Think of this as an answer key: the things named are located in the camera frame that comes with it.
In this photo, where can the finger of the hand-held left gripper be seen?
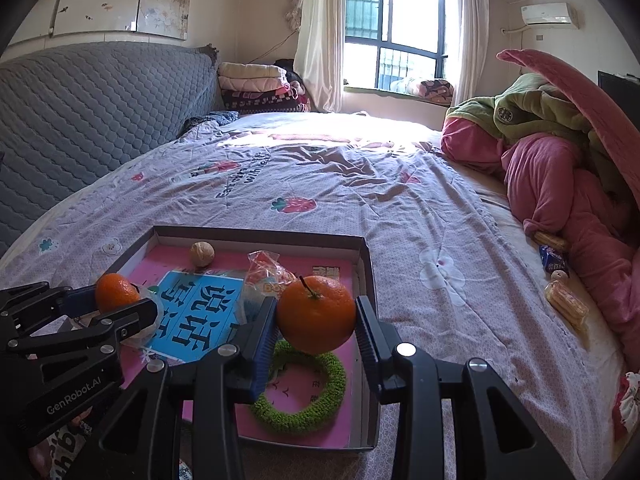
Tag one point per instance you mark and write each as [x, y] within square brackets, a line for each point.
[77, 302]
[132, 320]

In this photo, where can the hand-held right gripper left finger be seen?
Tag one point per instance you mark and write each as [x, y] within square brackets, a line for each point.
[265, 355]

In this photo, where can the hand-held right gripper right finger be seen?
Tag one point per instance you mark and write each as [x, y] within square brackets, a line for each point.
[367, 345]

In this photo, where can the small tangerine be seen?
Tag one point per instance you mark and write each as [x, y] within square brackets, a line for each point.
[115, 292]

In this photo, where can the large orange with stem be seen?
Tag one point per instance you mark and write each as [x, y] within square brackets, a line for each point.
[315, 315]

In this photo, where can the red clear snack packet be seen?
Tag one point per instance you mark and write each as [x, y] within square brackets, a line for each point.
[265, 272]

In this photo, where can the dark shallow cardboard box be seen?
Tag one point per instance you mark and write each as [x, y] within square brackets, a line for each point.
[250, 240]

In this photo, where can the clear plastic bag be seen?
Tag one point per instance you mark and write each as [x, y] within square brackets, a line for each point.
[150, 297]

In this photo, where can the printed plastic bag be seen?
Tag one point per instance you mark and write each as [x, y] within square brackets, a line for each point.
[62, 447]

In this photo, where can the brown walnut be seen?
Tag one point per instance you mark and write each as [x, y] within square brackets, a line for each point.
[202, 254]

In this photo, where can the printed strawberry bed sheet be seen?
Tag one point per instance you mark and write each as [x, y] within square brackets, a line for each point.
[350, 185]

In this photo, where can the grey quilted headboard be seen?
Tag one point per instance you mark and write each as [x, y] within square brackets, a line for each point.
[100, 110]

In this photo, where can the long yellow wafer packet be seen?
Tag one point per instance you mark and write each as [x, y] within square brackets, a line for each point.
[567, 306]

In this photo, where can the blue snack packet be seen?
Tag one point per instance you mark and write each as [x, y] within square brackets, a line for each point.
[552, 259]

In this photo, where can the small beige snack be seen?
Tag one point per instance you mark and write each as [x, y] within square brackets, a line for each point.
[560, 276]

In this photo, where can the small yellow snack packet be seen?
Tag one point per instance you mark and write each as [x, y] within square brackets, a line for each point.
[550, 241]

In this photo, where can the pink fleece blanket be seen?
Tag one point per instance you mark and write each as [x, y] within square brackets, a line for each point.
[545, 185]

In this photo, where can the dark patterned folded blanket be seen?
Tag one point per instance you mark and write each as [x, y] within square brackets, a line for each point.
[260, 101]

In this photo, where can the patterned windowsill cushion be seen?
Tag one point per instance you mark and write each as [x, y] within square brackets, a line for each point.
[430, 91]

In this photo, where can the pink folded blanket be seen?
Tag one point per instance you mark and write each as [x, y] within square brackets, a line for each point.
[250, 85]

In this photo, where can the red floral cloth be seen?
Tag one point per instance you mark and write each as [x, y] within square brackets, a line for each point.
[627, 405]

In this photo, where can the cream folded quilt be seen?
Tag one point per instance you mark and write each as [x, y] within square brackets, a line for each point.
[250, 71]

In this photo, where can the green fleece blanket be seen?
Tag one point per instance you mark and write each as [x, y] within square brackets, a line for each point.
[540, 105]

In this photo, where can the cream curtain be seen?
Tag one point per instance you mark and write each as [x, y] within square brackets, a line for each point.
[472, 35]
[320, 35]

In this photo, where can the black framed window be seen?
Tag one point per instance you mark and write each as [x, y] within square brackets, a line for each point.
[400, 25]

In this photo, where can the black television screen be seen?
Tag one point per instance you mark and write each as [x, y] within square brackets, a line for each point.
[617, 95]

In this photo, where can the white air conditioner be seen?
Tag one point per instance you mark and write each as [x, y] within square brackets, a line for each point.
[545, 14]

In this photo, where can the painted wall panel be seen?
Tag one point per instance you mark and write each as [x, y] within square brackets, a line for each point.
[100, 0]

